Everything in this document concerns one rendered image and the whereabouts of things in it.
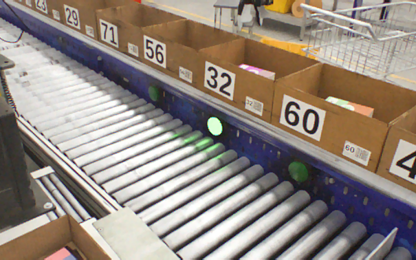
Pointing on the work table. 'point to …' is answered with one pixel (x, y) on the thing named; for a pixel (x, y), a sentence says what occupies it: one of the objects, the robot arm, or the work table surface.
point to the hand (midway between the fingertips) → (248, 26)
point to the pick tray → (49, 243)
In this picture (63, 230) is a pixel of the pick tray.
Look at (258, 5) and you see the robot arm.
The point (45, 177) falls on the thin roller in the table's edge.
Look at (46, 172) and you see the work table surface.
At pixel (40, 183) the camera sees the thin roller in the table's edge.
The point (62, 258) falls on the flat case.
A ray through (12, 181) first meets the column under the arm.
